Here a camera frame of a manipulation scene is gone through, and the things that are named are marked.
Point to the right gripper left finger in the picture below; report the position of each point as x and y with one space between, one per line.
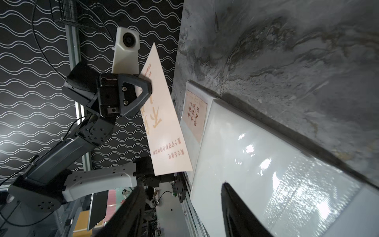
128 220

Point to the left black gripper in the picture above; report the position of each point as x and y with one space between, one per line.
122 94

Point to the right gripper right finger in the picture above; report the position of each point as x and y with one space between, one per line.
239 221

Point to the beige card red characters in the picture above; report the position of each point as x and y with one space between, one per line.
194 114

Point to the white photo album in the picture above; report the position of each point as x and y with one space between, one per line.
292 193

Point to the beige card gold characters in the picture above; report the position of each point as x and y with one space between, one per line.
167 146

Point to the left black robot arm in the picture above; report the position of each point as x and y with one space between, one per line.
48 183

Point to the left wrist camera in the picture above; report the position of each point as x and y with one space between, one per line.
127 45

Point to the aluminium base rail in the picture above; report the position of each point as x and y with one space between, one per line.
195 227

